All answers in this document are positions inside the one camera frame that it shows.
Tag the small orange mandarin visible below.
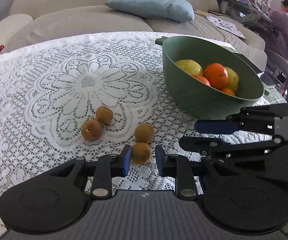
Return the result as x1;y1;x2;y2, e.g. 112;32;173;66
193;75;211;87

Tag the yellow-green apple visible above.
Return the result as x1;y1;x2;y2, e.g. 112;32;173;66
175;59;203;76

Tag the yellow lemon fruit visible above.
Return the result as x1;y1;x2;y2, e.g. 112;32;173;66
224;67;239;93

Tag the green plastic bowl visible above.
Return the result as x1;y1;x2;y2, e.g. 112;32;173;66
155;35;270;120

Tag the light blue pillow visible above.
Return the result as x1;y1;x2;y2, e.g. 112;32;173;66
105;0;195;23

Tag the brown kiwi fruit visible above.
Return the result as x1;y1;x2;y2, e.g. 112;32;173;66
81;120;102;141
95;106;113;125
132;142;152;165
134;123;155;144

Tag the white lace tablecloth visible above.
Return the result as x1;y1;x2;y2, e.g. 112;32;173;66
0;31;272;240

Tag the cluttered side desk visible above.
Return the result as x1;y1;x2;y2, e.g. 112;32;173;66
217;0;275;32

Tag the printed paper sheet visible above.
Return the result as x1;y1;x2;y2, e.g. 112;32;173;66
206;15;246;39

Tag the beige sectional sofa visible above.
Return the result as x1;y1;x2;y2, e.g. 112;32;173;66
0;0;267;70

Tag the person in purple top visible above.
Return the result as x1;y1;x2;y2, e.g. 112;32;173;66
265;0;288;61

